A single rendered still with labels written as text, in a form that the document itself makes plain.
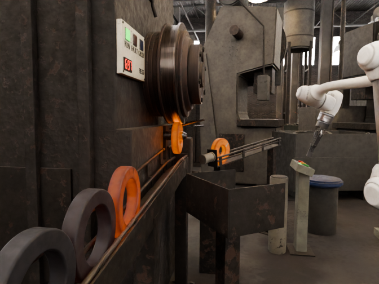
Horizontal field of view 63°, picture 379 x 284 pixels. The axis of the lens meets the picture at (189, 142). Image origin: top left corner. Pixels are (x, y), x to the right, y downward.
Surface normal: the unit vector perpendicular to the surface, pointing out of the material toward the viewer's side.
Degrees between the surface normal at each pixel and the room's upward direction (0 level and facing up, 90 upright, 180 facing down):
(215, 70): 90
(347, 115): 90
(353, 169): 90
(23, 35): 90
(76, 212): 43
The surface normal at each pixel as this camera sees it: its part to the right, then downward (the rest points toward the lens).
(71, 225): -0.13, -0.44
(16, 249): -0.07, -0.86
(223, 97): -0.39, 0.07
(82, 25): -0.15, 0.08
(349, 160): 0.11, 0.08
